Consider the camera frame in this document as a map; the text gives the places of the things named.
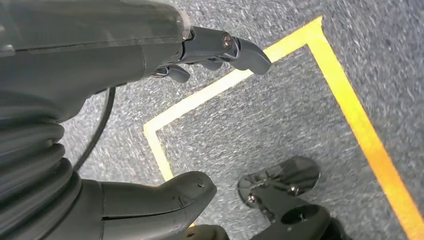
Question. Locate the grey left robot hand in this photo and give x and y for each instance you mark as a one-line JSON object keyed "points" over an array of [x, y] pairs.
{"points": [[82, 49]]}

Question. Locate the yellow floor tape square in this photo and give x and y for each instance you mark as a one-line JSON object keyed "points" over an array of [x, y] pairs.
{"points": [[344, 99]]}

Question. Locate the black robot foot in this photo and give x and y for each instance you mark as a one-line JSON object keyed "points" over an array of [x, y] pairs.
{"points": [[298, 215]]}

